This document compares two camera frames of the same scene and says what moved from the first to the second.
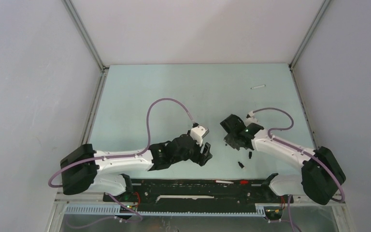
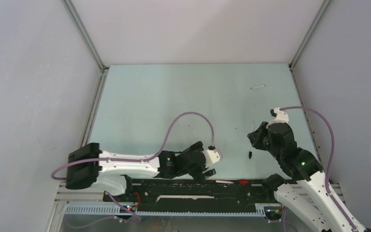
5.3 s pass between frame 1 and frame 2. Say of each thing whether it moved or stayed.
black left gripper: moved
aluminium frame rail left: stayed
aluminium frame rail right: stayed
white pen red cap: stayed
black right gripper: moved
